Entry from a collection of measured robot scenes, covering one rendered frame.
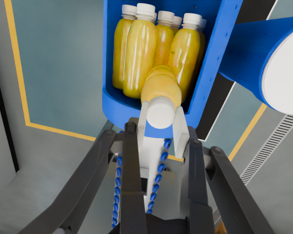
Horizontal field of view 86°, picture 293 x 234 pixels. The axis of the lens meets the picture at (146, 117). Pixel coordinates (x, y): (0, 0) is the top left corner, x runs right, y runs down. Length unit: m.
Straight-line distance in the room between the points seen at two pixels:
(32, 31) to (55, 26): 0.24
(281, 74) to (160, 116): 0.46
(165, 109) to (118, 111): 0.17
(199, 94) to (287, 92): 0.35
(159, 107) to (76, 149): 2.10
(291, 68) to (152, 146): 0.56
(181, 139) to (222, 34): 0.24
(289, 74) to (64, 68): 1.68
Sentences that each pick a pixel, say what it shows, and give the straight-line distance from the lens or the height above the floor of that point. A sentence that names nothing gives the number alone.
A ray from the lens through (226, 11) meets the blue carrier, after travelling 0.33.
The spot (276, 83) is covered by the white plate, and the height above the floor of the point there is 1.04.
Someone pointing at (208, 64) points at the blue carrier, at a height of 1.20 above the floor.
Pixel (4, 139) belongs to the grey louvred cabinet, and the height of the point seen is 0.13.
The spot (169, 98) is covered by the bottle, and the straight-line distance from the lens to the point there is 0.23.
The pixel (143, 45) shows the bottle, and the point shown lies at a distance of 0.37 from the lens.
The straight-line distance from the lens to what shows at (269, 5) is 1.57.
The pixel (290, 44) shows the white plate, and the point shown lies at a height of 1.04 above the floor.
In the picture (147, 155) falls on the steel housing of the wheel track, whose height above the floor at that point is 0.93.
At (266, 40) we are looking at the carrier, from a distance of 0.64.
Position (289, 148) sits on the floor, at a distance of 2.42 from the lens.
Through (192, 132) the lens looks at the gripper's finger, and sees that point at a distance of 0.18.
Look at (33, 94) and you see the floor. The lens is 2.12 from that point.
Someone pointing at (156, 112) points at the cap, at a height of 1.33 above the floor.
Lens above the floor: 1.52
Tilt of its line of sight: 62 degrees down
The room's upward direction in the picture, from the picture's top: 170 degrees counter-clockwise
